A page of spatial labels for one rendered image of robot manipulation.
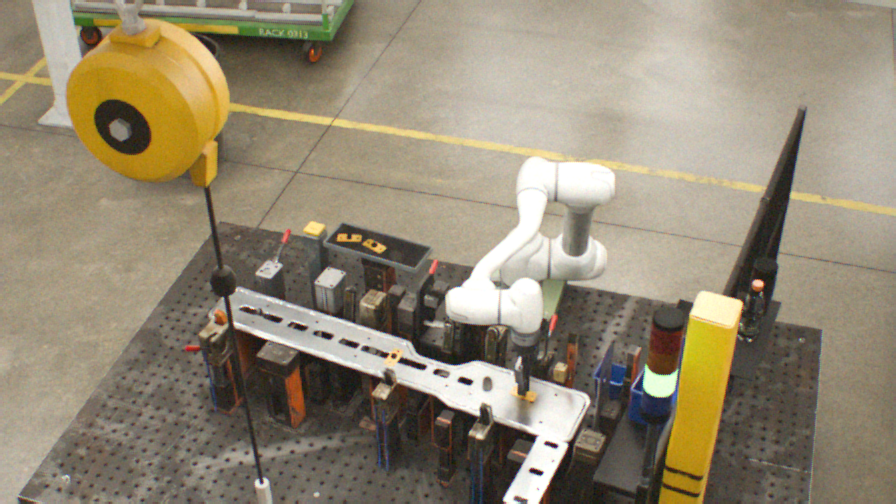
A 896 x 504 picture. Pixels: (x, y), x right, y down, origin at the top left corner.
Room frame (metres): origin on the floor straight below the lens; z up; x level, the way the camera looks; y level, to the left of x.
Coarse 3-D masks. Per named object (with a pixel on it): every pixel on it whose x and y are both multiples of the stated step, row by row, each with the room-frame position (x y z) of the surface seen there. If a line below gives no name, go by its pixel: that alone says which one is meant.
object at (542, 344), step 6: (546, 318) 2.69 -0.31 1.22; (546, 324) 2.68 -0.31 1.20; (540, 330) 2.66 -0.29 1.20; (546, 330) 2.67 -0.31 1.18; (540, 336) 2.69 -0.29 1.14; (546, 336) 2.67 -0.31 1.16; (540, 342) 2.68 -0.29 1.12; (546, 342) 2.67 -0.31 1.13; (540, 348) 2.68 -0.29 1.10; (546, 348) 2.67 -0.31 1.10; (534, 354) 2.67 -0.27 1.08; (546, 354) 2.67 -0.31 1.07; (534, 360) 2.67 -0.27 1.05
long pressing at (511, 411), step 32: (256, 320) 2.95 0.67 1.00; (288, 320) 2.95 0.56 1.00; (320, 320) 2.95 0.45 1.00; (320, 352) 2.79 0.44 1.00; (352, 352) 2.78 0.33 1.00; (416, 384) 2.63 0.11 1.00; (448, 384) 2.62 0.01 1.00; (480, 384) 2.62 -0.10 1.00; (512, 384) 2.62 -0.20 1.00; (544, 384) 2.61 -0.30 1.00; (512, 416) 2.47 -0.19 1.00; (544, 416) 2.47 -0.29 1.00; (576, 416) 2.47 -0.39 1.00
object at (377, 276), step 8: (368, 264) 3.13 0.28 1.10; (376, 264) 3.11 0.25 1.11; (384, 264) 3.10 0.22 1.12; (368, 272) 3.14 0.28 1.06; (376, 272) 3.12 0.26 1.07; (384, 272) 3.11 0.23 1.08; (392, 272) 3.15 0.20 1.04; (368, 280) 3.14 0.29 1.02; (376, 280) 3.12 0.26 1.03; (384, 280) 3.11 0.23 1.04; (392, 280) 3.14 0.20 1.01; (368, 288) 3.14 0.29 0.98; (376, 288) 3.12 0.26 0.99; (384, 288) 3.11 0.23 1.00; (384, 328) 3.11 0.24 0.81
